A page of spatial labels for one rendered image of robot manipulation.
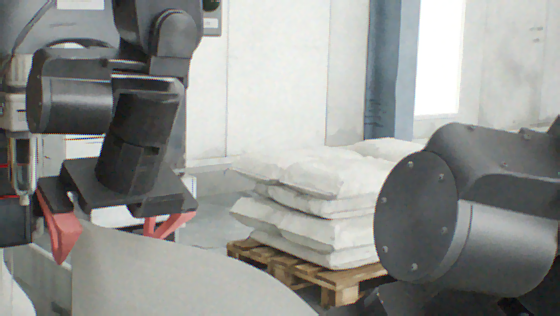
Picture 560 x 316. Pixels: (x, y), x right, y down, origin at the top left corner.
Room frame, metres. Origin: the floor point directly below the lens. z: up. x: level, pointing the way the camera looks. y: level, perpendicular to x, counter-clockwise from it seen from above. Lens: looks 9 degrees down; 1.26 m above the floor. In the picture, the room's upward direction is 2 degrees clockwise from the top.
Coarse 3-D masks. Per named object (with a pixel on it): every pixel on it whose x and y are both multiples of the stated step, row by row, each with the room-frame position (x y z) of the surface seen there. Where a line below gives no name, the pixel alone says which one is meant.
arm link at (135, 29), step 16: (112, 0) 0.70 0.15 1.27; (128, 0) 0.68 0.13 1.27; (144, 0) 0.65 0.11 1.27; (160, 0) 0.65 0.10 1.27; (176, 0) 0.66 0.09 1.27; (192, 0) 0.67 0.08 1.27; (128, 16) 0.67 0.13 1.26; (144, 16) 0.65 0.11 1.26; (192, 16) 0.67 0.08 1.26; (128, 32) 0.67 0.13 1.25; (144, 32) 0.65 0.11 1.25; (144, 48) 0.65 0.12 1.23
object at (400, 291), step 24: (384, 288) 0.41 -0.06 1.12; (408, 288) 0.42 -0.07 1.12; (432, 288) 0.41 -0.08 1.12; (384, 312) 0.40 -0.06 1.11; (408, 312) 0.40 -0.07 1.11; (432, 312) 0.40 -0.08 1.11; (456, 312) 0.39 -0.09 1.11; (480, 312) 0.38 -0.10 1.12; (504, 312) 0.37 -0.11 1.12; (528, 312) 0.37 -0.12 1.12
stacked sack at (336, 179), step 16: (320, 160) 3.79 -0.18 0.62; (336, 160) 3.81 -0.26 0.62; (352, 160) 3.83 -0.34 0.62; (368, 160) 3.89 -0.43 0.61; (384, 160) 3.94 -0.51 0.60; (288, 176) 3.67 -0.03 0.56; (304, 176) 3.58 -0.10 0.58; (320, 176) 3.52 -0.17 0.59; (336, 176) 3.45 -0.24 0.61; (352, 176) 3.48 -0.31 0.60; (368, 176) 3.53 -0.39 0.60; (384, 176) 3.58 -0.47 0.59; (304, 192) 3.58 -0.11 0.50; (320, 192) 3.44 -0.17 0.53; (336, 192) 3.40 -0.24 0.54; (352, 192) 3.45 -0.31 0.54; (368, 192) 3.51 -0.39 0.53
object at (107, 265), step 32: (96, 256) 0.73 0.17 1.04; (128, 256) 0.77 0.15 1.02; (160, 256) 0.75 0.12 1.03; (192, 256) 0.72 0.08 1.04; (224, 256) 0.70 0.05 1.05; (96, 288) 0.73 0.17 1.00; (128, 288) 0.62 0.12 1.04; (160, 288) 0.75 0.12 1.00; (192, 288) 0.72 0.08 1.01; (224, 288) 0.70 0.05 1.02; (256, 288) 0.66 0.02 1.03; (288, 288) 0.61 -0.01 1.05
